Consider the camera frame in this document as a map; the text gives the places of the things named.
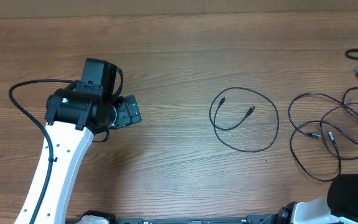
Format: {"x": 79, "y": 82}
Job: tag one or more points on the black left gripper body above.
{"x": 122, "y": 116}

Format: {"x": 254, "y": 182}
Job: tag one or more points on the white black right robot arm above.
{"x": 341, "y": 203}

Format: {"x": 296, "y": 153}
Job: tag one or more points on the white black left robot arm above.
{"x": 75, "y": 114}

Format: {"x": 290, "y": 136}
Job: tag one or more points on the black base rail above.
{"x": 93, "y": 216}

